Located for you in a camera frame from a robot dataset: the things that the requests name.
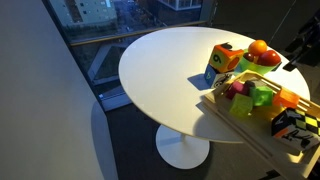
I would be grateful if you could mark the green block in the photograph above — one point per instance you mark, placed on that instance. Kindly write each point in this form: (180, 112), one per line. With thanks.
(261, 96)

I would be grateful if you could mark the magenta block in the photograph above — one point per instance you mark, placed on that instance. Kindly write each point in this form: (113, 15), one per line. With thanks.
(236, 90)

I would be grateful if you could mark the yellow-green block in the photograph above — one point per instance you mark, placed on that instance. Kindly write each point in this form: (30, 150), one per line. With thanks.
(240, 106)

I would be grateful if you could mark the gray block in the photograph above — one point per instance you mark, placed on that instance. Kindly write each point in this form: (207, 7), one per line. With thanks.
(254, 83)

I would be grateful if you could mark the wooden tray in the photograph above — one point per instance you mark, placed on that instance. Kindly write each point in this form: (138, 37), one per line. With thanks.
(253, 133)

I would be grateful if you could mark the orange block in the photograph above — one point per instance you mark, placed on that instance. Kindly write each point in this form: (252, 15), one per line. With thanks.
(286, 99)

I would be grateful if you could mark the wooden balcony handrail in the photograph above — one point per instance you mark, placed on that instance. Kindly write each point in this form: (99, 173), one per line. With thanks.
(133, 33)

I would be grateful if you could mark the orange numbered soft cube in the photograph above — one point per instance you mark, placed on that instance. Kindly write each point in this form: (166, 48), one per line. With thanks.
(223, 60)

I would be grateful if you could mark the dark purple plum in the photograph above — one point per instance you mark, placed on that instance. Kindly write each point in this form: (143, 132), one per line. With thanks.
(248, 57)

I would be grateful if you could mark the green bowl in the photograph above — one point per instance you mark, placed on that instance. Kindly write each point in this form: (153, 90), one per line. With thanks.
(256, 69)

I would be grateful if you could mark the orange fruit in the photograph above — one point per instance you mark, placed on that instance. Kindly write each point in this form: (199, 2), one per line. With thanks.
(257, 47)

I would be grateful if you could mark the red apple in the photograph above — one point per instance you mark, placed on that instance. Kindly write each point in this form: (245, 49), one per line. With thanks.
(269, 58)

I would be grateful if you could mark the black yellow checkered soft cube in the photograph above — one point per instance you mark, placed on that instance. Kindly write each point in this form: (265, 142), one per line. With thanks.
(293, 130)

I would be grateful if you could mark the black equipment stand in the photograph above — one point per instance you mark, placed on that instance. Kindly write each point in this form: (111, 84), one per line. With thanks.
(308, 40)

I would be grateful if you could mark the white table pedestal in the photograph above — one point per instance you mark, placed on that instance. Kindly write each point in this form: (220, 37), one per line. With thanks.
(181, 153)

